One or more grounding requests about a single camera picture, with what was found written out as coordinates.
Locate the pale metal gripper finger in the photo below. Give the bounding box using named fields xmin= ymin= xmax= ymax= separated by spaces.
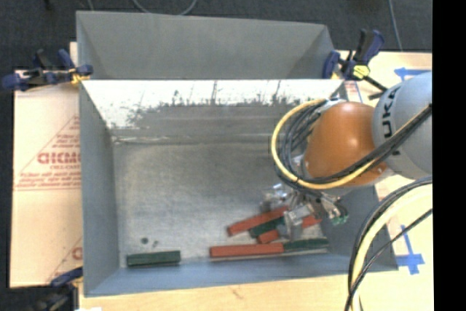
xmin=260 ymin=184 xmax=293 ymax=213
xmin=282 ymin=205 xmax=311 ymax=240

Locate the dark green flat block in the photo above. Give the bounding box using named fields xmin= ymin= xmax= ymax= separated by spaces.
xmin=126 ymin=250 xmax=182 ymax=268
xmin=283 ymin=237 xmax=330 ymax=253
xmin=248 ymin=217 xmax=287 ymax=239

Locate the grey metal bin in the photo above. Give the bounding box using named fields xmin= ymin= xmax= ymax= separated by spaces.
xmin=75 ymin=9 xmax=398 ymax=298

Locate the brown cardboard board red print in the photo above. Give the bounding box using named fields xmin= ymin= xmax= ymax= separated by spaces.
xmin=9 ymin=89 xmax=84 ymax=289

